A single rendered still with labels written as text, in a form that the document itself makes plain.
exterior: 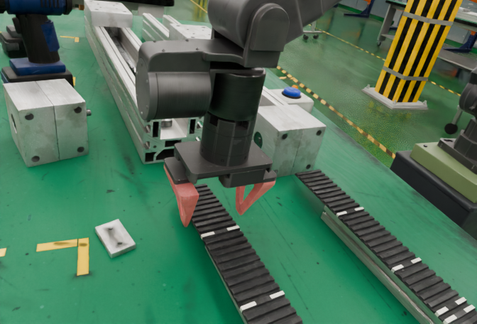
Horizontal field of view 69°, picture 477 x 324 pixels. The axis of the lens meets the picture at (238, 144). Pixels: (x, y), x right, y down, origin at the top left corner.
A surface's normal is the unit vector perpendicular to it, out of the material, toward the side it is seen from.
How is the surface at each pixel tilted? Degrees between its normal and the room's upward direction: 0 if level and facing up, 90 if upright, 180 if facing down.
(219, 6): 80
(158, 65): 90
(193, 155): 0
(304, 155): 90
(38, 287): 0
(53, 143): 90
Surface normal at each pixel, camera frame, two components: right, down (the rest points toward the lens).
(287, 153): 0.45, 0.50
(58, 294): 0.16, -0.86
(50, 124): 0.63, 0.47
